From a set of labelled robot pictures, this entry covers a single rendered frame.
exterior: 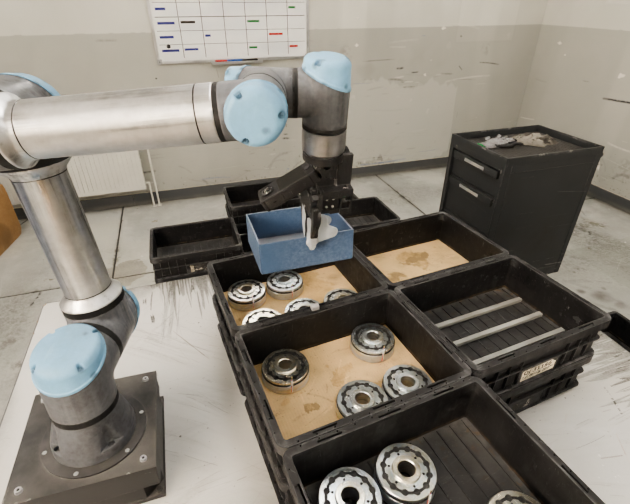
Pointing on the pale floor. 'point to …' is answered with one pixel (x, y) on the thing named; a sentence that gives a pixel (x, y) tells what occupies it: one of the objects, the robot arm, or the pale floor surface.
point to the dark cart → (520, 190)
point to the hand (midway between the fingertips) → (307, 243)
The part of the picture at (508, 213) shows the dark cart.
